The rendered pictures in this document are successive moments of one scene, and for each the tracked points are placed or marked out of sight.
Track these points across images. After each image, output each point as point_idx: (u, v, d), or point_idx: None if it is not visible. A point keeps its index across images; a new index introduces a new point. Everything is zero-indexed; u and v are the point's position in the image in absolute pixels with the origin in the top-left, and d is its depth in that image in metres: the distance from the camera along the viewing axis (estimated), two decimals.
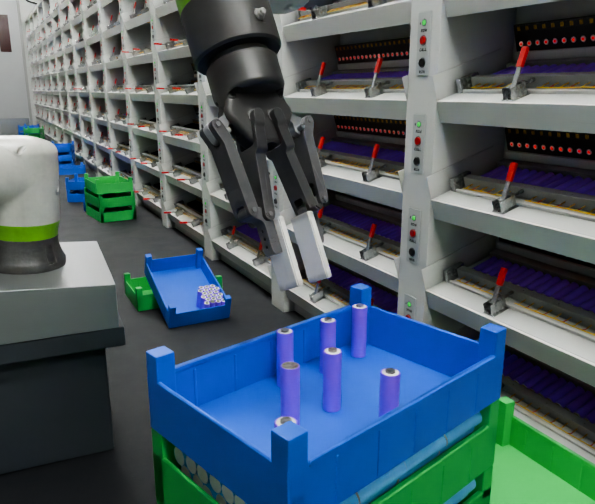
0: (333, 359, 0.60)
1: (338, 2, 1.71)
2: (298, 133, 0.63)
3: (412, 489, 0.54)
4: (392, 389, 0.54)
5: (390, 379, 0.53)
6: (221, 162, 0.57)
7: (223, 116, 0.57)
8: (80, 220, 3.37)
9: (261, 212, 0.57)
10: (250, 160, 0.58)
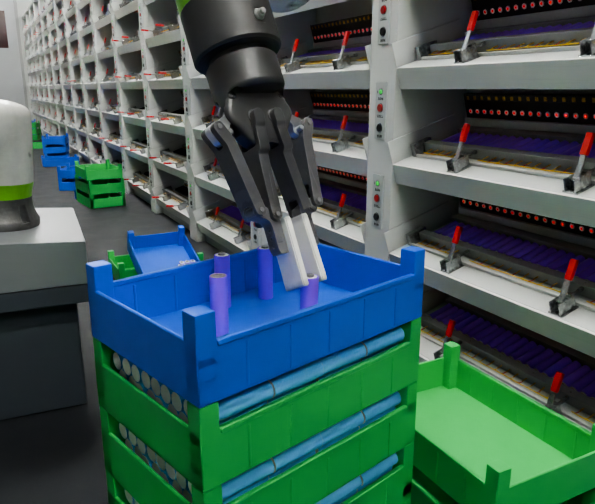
0: None
1: None
2: (297, 134, 0.63)
3: (329, 388, 0.59)
4: (310, 291, 0.58)
5: (308, 281, 0.58)
6: (225, 164, 0.57)
7: (224, 117, 0.57)
8: (71, 206, 3.42)
9: (268, 212, 0.58)
10: (253, 161, 0.59)
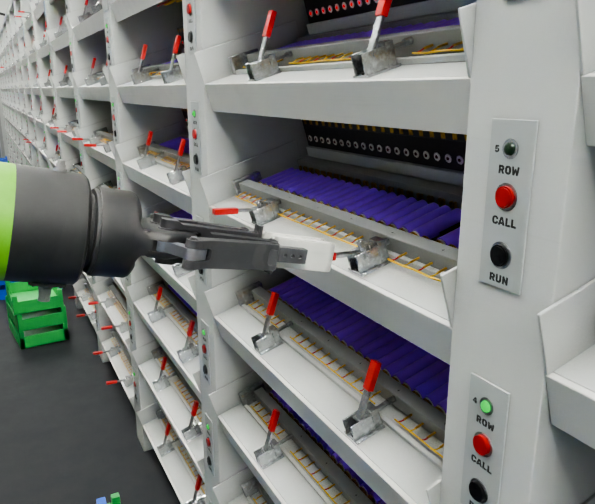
0: (455, 237, 0.61)
1: (304, 170, 0.98)
2: None
3: None
4: None
5: None
6: (224, 258, 0.50)
7: (172, 243, 0.49)
8: None
9: None
10: None
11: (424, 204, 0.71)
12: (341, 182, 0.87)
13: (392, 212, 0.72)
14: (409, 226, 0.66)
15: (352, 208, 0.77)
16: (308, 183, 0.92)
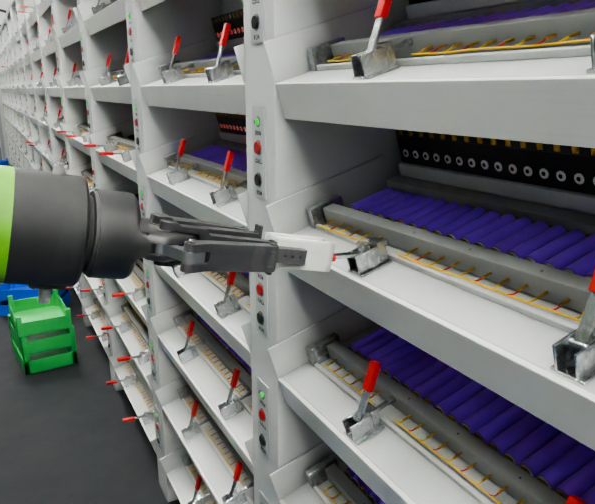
0: None
1: (410, 192, 0.76)
2: None
3: None
4: None
5: None
6: (223, 260, 0.51)
7: (171, 246, 0.49)
8: None
9: None
10: None
11: None
12: (480, 210, 0.65)
13: None
14: None
15: (523, 252, 0.55)
16: (426, 211, 0.69)
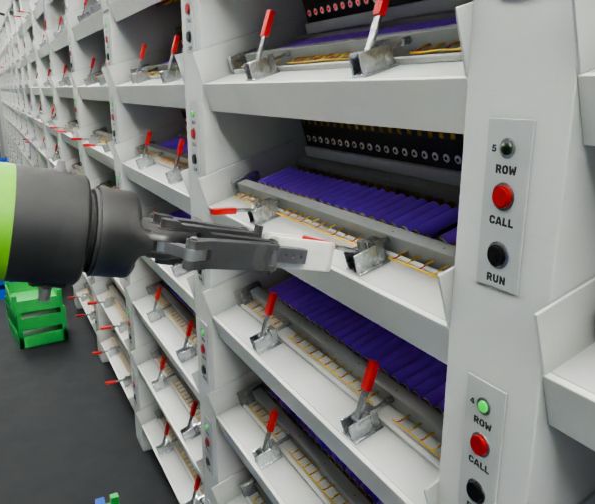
0: (456, 235, 0.61)
1: (302, 170, 0.98)
2: None
3: None
4: None
5: None
6: (224, 258, 0.50)
7: (173, 243, 0.49)
8: None
9: None
10: None
11: (424, 203, 0.71)
12: (341, 181, 0.87)
13: (392, 211, 0.72)
14: (409, 225, 0.66)
15: (352, 207, 0.77)
16: (307, 183, 0.92)
